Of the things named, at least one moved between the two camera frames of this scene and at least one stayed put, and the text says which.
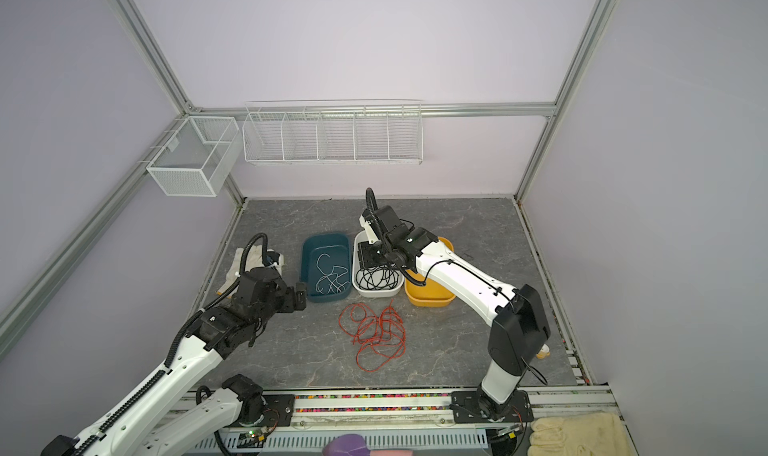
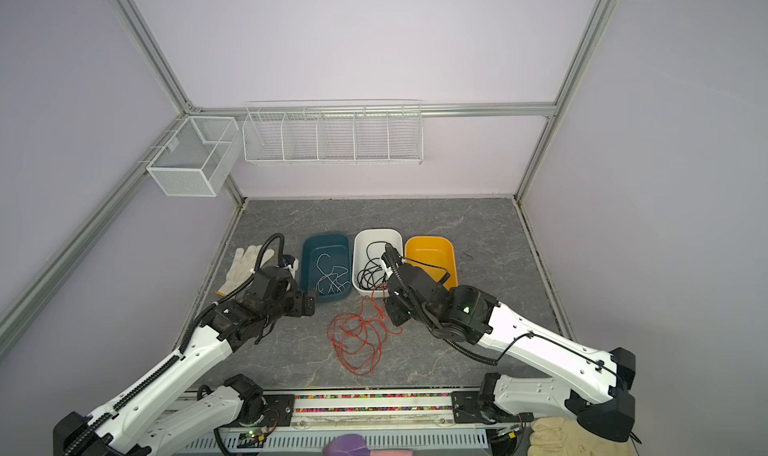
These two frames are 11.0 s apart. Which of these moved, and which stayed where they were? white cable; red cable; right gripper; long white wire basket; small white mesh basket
Moved: right gripper; red cable
Stayed: long white wire basket; small white mesh basket; white cable
